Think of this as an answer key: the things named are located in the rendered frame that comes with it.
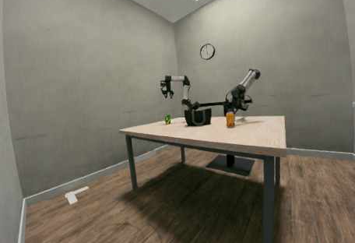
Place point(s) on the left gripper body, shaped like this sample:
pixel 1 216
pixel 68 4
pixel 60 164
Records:
pixel 234 101

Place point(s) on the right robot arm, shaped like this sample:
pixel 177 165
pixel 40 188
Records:
pixel 186 82

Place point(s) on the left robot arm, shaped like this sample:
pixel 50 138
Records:
pixel 244 88

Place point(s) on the black fabric bag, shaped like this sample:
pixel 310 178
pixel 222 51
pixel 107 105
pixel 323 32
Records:
pixel 198 118

